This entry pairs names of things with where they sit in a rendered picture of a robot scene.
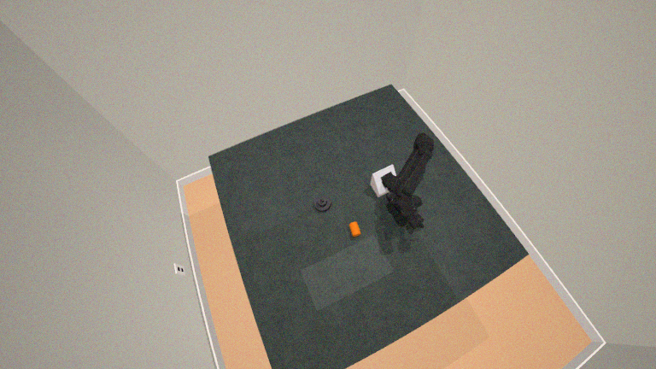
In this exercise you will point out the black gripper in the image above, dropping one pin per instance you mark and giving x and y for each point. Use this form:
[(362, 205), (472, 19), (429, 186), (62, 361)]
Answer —
[(416, 221)]

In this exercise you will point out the orange knob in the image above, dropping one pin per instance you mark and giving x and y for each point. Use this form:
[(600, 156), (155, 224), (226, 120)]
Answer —
[(355, 229)]

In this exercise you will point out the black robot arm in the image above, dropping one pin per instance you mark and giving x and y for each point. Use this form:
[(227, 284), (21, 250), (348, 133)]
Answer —
[(402, 186)]

